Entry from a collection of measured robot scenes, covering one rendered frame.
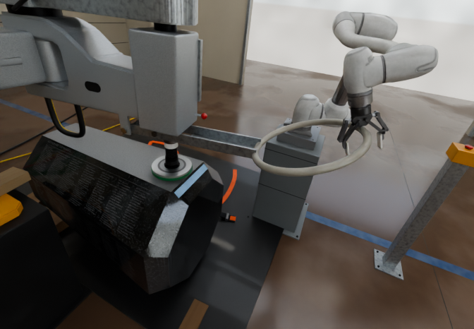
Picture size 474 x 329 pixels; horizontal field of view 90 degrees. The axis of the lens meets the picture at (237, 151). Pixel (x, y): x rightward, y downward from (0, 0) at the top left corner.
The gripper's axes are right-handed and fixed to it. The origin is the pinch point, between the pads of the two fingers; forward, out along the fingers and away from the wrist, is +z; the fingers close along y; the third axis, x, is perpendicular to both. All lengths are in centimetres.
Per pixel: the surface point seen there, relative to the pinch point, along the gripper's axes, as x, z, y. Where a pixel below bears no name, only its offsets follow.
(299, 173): 23.0, -9.7, 31.1
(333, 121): -14.2, -9.9, 6.6
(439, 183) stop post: -32, 54, -56
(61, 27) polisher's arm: -15, -81, 111
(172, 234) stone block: 5, 20, 97
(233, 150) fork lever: -2, -13, 55
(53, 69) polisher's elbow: -23, -68, 130
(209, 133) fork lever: -17, -19, 67
